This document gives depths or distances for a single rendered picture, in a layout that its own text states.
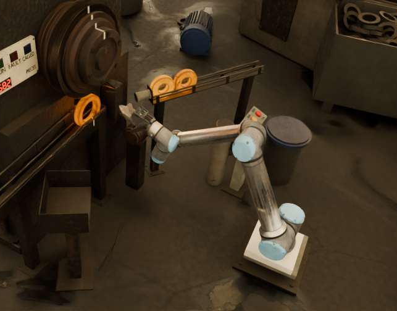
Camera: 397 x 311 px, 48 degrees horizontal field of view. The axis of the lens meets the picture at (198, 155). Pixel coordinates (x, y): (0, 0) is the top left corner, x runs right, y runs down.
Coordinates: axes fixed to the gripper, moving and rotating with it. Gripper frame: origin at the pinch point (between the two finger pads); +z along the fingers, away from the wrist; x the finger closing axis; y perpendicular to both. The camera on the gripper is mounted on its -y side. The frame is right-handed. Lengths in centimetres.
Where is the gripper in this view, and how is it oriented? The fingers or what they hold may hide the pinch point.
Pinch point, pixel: (121, 107)
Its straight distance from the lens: 250.6
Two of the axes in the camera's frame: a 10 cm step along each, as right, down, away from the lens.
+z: -8.0, -6.0, 0.4
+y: 3.9, -5.7, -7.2
